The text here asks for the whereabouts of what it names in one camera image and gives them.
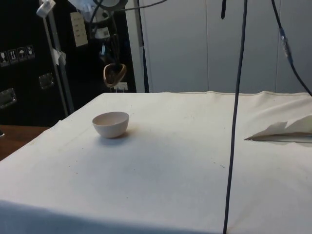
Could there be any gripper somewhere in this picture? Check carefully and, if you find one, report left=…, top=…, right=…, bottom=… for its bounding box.
left=98, top=37, right=116, bottom=62

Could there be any white bowl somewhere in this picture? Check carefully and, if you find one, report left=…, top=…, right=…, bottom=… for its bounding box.
left=92, top=111, right=130, bottom=139

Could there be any silver stand pole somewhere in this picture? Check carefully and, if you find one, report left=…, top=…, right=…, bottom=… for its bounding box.
left=42, top=9, right=75, bottom=118

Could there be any black cabinet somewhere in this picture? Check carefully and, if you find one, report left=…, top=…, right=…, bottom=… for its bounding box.
left=0, top=0, right=137, bottom=127

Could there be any grey cable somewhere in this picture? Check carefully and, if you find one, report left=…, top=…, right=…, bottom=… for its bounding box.
left=121, top=0, right=168, bottom=12

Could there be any black strap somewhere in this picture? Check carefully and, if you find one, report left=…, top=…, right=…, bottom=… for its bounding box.
left=220, top=0, right=228, bottom=20

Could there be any black cable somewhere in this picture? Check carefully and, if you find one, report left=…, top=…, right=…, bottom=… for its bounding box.
left=270, top=0, right=312, bottom=97
left=222, top=0, right=249, bottom=234

